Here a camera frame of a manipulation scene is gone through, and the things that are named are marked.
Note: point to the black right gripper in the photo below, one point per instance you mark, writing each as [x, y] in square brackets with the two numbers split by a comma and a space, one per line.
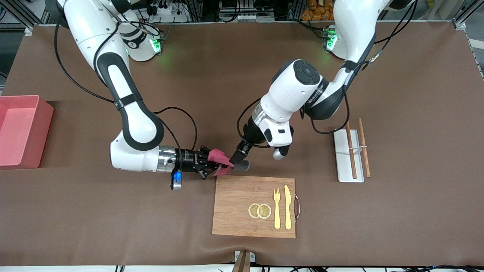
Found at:
[188, 159]

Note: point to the lemon slice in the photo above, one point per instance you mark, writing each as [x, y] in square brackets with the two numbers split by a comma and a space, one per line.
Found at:
[252, 210]
[264, 211]

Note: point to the yellow plastic fork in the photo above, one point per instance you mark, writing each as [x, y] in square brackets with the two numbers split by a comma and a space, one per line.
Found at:
[277, 215]

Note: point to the white rectangular rack tray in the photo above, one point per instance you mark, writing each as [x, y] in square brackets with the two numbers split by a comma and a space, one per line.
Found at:
[342, 166]

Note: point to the orange packaged bread pile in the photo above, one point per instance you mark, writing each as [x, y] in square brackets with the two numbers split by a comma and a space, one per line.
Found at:
[317, 13]

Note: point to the aluminium frame rail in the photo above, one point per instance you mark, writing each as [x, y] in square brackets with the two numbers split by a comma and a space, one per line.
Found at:
[27, 30]
[459, 24]

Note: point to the yellow plastic knife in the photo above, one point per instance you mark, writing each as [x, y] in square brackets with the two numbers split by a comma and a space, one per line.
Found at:
[288, 211]

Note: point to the bamboo cutting board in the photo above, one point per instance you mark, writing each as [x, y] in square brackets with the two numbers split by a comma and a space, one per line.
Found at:
[234, 196]

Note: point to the white power strip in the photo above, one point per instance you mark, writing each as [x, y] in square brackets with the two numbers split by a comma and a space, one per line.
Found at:
[177, 17]

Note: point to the pink plastic bin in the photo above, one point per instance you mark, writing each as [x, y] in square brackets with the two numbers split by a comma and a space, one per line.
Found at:
[22, 132]

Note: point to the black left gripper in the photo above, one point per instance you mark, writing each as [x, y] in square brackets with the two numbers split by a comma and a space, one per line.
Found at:
[250, 135]

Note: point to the white connector block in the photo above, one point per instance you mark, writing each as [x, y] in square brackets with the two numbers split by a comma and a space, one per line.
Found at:
[240, 17]

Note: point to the metal camera stand bracket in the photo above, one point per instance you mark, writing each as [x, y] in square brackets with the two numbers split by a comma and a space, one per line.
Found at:
[244, 260]

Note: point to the pink cloth with grey back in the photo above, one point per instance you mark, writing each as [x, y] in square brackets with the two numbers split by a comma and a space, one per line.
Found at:
[219, 156]

